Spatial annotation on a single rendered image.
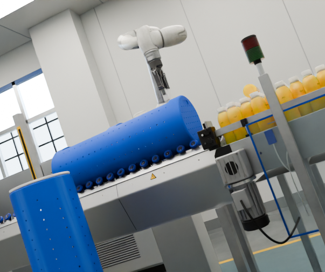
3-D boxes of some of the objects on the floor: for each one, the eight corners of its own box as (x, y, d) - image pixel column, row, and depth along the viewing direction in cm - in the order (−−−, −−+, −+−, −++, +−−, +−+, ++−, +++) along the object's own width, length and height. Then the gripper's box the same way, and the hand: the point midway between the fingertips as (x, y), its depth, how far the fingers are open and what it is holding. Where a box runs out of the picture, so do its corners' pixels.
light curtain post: (86, 330, 274) (17, 115, 292) (92, 328, 271) (22, 113, 289) (81, 334, 268) (11, 115, 286) (87, 333, 266) (16, 113, 284)
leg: (266, 315, 194) (223, 201, 201) (277, 313, 192) (233, 198, 198) (264, 321, 189) (220, 203, 195) (275, 319, 186) (230, 200, 193)
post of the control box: (321, 288, 202) (254, 117, 213) (329, 287, 201) (261, 115, 211) (321, 291, 198) (253, 117, 209) (329, 290, 197) (260, 115, 207)
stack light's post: (368, 353, 136) (258, 77, 147) (380, 352, 134) (268, 73, 146) (370, 360, 132) (257, 76, 144) (382, 359, 131) (267, 72, 142)
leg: (262, 330, 181) (216, 206, 188) (273, 327, 179) (227, 203, 185) (260, 335, 176) (213, 209, 182) (271, 334, 174) (224, 206, 180)
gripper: (154, 66, 217) (168, 103, 215) (142, 62, 202) (157, 102, 200) (166, 60, 214) (180, 99, 212) (153, 56, 199) (168, 97, 197)
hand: (166, 95), depth 206 cm, fingers closed on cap, 4 cm apart
